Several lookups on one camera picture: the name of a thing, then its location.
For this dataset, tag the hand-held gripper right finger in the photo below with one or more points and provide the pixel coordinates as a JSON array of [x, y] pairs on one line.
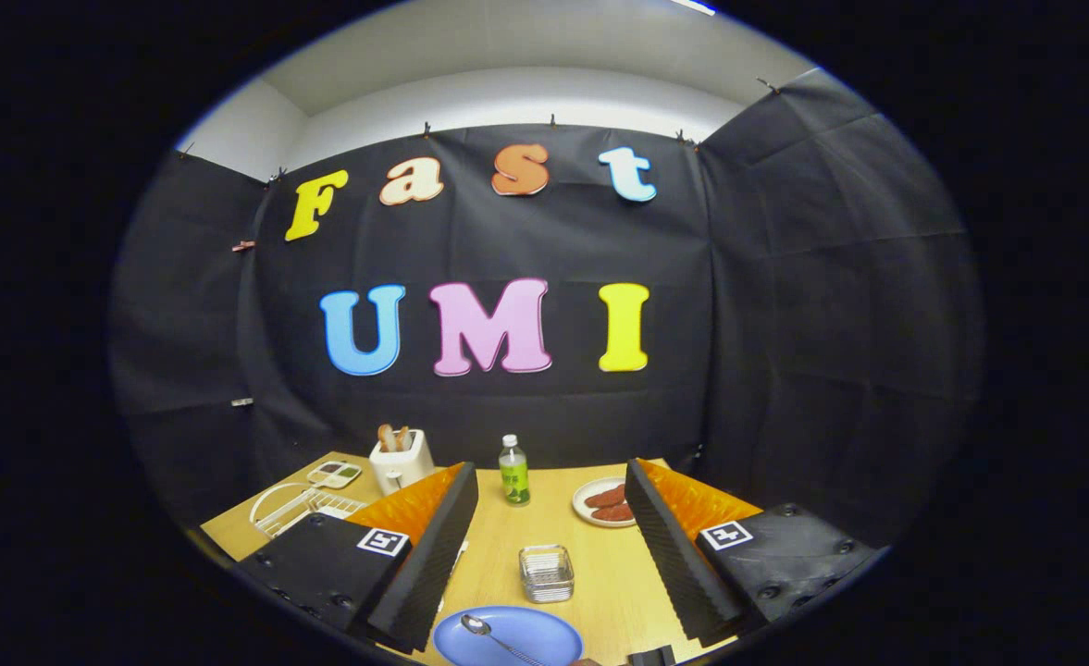
[[678, 564]]

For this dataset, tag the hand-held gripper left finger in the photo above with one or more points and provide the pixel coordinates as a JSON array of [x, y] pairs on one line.
[[424, 573]]

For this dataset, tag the blue plate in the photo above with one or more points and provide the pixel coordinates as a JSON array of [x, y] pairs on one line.
[[544, 638]]

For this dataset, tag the cream plate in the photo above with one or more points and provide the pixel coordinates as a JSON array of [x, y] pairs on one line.
[[581, 507]]

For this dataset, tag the brown sausage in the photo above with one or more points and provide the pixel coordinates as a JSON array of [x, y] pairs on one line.
[[614, 512], [605, 497]]

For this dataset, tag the white toaster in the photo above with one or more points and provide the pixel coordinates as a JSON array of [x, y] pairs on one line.
[[402, 472]]

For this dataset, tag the green label drink bottle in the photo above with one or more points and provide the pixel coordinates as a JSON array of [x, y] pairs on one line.
[[514, 481]]

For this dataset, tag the small divided condiment tray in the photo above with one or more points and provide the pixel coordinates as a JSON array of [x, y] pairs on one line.
[[334, 474]]

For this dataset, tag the toasted bread slice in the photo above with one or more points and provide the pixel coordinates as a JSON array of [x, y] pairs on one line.
[[385, 437], [402, 438]]

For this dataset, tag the ceiling light strip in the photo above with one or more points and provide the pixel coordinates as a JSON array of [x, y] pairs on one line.
[[695, 6]]

